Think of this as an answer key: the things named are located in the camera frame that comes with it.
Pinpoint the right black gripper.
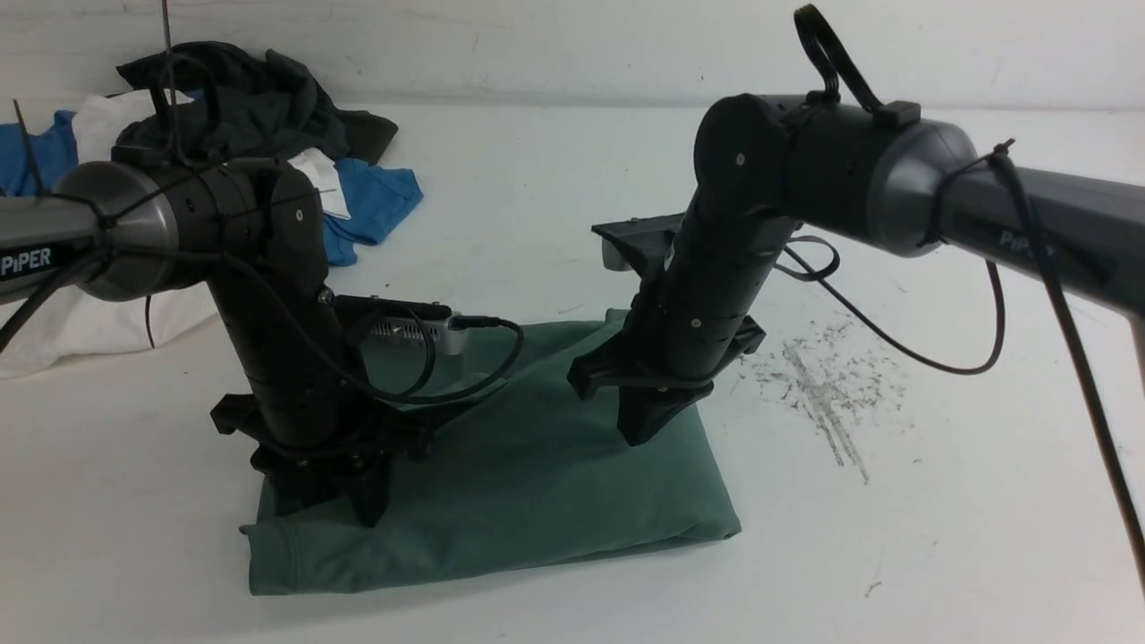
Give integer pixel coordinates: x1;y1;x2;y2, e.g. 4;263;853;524
568;207;768;445

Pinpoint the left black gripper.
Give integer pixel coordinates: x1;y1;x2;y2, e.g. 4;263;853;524
211;277;447;529

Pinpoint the green long-sleeved shirt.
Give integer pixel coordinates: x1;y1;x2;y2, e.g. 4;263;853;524
242;309;742;596

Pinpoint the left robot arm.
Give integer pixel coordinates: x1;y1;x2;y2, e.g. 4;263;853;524
1;159;463;526

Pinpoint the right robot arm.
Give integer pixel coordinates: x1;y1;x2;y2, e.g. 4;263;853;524
568;94;1144;445

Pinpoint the white shirt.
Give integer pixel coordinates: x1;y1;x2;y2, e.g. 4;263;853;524
1;91;355;378

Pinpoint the dark grey shirt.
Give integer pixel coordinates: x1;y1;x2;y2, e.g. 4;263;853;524
115;41;398;164

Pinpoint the blue shirt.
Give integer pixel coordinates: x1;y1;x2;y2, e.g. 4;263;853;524
30;91;424;267

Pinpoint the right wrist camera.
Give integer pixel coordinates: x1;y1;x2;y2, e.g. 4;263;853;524
590;213;684;277

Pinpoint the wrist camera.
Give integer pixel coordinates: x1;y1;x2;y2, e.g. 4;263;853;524
333;296;469;356
590;213;684;277

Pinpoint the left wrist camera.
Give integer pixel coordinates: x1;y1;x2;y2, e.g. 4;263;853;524
333;296;469;356

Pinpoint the right black cable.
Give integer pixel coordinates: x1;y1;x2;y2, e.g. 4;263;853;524
774;3;1145;596

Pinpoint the black cable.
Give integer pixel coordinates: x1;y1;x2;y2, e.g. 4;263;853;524
774;3;1145;596
0;0;527;405

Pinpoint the left black cable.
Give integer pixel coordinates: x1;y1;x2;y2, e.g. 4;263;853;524
0;0;527;405

